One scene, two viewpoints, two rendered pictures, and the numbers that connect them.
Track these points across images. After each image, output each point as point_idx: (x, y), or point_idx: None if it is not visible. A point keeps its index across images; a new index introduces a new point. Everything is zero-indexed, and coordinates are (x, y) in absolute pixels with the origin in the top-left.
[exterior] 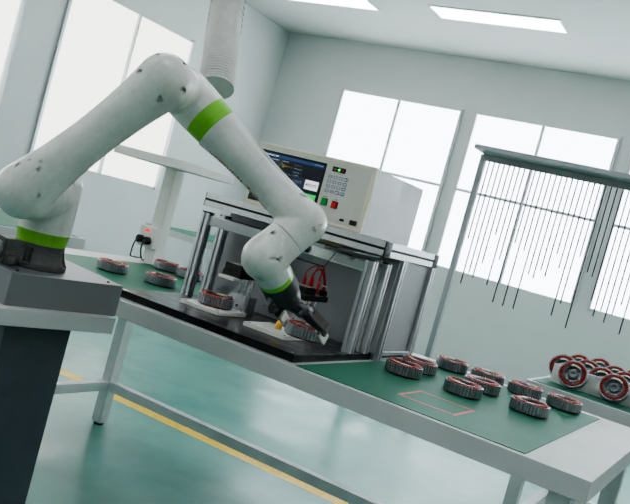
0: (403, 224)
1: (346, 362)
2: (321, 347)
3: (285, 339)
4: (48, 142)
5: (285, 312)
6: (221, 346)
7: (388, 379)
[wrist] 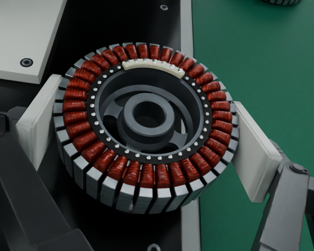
0: None
1: (187, 26)
2: (127, 19)
3: (40, 79)
4: None
5: (36, 129)
6: None
7: (309, 64)
